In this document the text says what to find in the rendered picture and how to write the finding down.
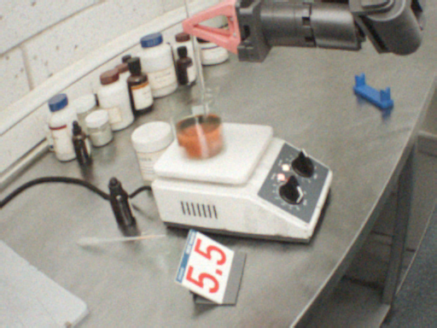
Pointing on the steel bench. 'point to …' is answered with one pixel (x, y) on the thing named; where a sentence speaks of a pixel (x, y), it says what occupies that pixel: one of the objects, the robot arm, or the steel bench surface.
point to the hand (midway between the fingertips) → (190, 25)
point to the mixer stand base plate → (34, 296)
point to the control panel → (310, 187)
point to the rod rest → (372, 92)
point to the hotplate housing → (233, 205)
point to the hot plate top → (221, 167)
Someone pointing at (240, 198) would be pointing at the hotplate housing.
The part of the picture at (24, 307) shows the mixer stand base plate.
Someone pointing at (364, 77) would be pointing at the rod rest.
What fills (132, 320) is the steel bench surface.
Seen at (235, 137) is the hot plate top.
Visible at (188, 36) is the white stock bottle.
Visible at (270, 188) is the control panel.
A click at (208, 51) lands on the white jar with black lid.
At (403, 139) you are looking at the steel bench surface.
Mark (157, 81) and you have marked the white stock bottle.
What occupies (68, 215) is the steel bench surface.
